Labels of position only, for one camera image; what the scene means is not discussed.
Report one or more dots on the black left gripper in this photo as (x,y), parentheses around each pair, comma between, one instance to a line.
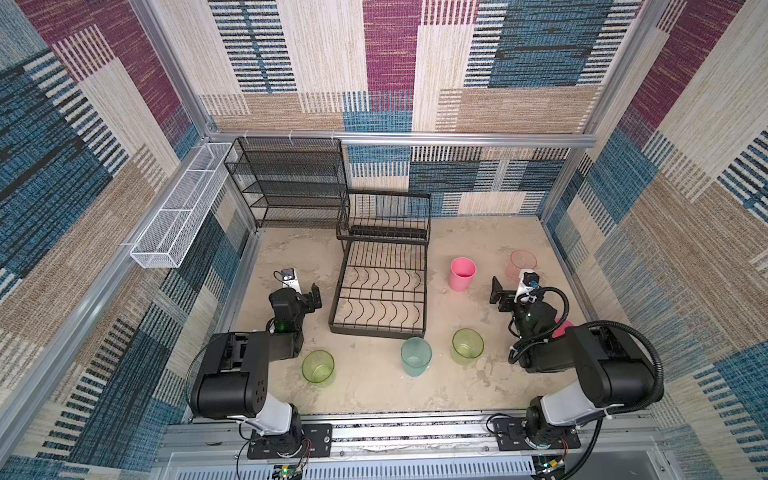
(306,299)

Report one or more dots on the green cup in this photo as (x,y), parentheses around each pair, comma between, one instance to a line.
(318,367)
(467,346)

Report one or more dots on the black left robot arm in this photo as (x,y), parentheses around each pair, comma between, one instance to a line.
(232,380)

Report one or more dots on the aluminium front rail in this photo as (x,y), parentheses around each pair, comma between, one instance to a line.
(416,445)

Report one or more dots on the white wire mesh basket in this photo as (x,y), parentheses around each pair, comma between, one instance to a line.
(172,230)

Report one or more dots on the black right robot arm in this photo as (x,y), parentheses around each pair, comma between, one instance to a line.
(618,370)

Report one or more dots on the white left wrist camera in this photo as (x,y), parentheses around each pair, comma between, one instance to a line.
(289,279)

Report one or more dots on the teal frosted cup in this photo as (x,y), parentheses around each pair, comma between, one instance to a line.
(416,355)

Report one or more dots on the black two-tier dish rack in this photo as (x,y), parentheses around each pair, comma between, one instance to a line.
(382,286)

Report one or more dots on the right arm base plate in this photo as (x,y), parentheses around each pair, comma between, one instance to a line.
(519,434)

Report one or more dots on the black mesh shelf rack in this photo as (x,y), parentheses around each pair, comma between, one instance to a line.
(295,182)

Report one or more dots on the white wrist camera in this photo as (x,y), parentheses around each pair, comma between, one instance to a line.
(289,279)
(528,283)

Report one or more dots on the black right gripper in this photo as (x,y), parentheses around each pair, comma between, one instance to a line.
(505,297)

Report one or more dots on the clear pink cup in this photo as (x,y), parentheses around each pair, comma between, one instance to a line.
(520,259)

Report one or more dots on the opaque pink cup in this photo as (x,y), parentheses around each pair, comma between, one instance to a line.
(462,273)

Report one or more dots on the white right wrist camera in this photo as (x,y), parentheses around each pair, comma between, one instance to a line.
(528,283)

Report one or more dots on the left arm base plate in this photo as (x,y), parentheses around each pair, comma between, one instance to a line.
(315,438)

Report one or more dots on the pink cup near right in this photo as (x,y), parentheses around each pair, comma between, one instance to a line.
(562,328)

